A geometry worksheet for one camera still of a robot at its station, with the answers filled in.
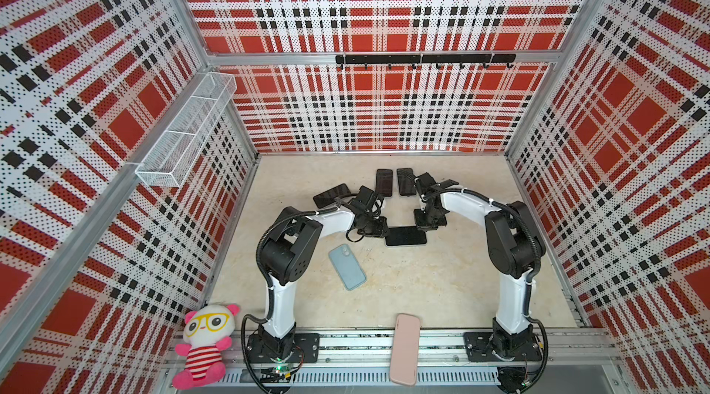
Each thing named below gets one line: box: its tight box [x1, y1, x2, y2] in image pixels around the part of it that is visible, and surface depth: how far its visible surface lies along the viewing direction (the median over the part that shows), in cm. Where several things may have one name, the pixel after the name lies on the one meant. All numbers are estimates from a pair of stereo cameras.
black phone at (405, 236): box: [385, 226, 428, 247], surface depth 98 cm
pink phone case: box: [389, 313, 421, 386], surface depth 76 cm
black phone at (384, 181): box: [375, 168, 393, 197], surface depth 113 cm
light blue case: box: [328, 243, 368, 291], surface depth 91 cm
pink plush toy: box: [171, 304, 241, 391], surface depth 71 cm
